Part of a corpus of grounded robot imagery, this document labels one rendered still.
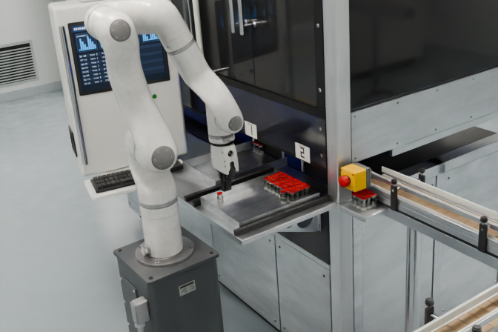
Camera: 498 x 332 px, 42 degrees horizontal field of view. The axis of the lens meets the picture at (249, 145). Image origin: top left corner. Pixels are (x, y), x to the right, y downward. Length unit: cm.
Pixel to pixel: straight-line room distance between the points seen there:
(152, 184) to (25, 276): 203
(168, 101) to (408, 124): 109
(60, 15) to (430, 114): 151
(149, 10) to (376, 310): 150
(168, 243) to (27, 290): 184
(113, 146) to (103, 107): 18
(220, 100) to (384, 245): 98
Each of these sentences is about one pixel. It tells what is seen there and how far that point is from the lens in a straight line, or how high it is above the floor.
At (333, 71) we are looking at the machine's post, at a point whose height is 136.
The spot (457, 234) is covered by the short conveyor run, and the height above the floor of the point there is 90.
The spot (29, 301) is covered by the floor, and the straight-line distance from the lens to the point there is 371.
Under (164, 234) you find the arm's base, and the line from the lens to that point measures 205.
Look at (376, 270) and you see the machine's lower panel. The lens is 260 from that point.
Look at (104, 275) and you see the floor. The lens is 377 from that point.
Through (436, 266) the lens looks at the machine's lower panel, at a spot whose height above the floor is 41.
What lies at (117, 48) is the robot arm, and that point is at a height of 156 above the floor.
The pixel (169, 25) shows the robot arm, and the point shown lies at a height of 159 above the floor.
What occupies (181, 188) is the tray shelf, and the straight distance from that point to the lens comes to 252.
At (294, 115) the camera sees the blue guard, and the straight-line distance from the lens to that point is 238.
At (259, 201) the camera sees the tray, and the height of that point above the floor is 88.
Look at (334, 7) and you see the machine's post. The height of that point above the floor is 157.
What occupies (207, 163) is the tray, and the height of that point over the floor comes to 88.
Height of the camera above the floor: 192
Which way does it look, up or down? 21 degrees down
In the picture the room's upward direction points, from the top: 4 degrees counter-clockwise
